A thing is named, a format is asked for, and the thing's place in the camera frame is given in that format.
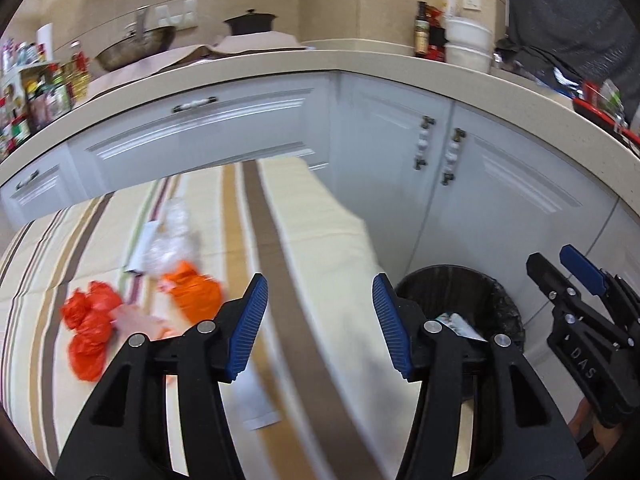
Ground black clay pot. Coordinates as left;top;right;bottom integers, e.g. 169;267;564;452
224;9;277;36

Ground person's right hand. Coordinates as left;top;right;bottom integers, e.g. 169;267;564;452
568;398;624;454

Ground white spice rack with bottles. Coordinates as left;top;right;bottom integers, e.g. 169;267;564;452
1;38;85;159

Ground white double wall socket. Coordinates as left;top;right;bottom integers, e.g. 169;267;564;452
151;0;198;30

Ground yellow cooking oil bottle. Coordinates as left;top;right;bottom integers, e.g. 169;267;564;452
64;40;91;104

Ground narrow white paper sleeve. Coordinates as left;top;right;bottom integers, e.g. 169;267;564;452
233;363;281;431

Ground drawer handle left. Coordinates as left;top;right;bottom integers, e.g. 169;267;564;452
15;170;40;191

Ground orange plastic bag right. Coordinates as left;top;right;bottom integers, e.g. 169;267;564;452
158;260;224;324

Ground cabinet door handle left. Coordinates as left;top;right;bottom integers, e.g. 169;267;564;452
413;115;435;171

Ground white cabinet drawer front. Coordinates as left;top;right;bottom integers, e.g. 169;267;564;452
68;73;334;196

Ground dark hanging cloth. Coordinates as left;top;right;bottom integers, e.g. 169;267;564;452
497;0;639;116

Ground white stacked bowls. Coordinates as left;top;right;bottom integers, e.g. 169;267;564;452
445;16;494;74

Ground dark sauce bottle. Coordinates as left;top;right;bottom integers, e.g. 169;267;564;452
413;1;430;58

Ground white blue printed snack bag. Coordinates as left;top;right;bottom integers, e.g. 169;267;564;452
436;313;486;342

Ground drawer handle centre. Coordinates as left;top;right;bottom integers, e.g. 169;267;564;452
171;96;218;114

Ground drawer handle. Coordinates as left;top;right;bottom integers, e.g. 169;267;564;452
15;170;40;191
171;96;218;114

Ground red plastic bag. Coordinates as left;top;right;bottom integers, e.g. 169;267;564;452
61;281;122;382

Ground clear bag orange print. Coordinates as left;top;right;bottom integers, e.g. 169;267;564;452
110;304;176;344

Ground cabinet door handle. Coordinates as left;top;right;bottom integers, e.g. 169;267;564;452
413;115;435;171
440;128;466;185

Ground cabinet door handle right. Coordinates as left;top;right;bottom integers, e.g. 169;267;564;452
440;128;466;185

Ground crumpled clear plastic bag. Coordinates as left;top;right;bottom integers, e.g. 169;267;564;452
142;198;196;278

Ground black lined trash bin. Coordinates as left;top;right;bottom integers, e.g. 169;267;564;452
372;264;526;382

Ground red basket with items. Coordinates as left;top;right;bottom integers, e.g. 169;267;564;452
572;79;639;156

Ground metal wok pan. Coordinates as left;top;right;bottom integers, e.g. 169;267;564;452
96;6;177;72

